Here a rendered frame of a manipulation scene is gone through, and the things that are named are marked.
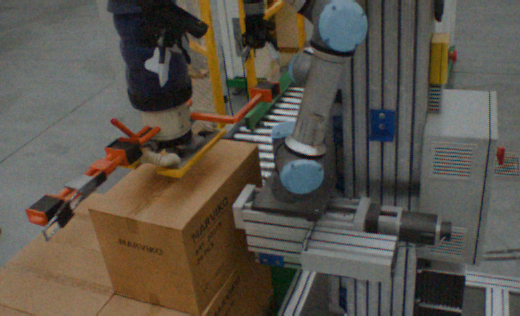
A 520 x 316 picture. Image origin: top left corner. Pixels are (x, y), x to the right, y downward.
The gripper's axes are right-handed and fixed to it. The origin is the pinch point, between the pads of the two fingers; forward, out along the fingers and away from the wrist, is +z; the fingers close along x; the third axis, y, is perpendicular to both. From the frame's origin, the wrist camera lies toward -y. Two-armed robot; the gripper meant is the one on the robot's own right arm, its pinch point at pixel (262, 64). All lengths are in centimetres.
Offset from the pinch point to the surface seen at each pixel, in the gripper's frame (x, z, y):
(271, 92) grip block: 4.2, 9.6, 3.4
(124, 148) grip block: -25, 9, 56
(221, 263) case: -5, 65, 41
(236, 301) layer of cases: -5, 90, 35
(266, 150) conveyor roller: -35, 76, -62
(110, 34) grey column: -135, 16, -70
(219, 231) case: -5, 51, 38
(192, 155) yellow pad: -13.2, 21.7, 35.4
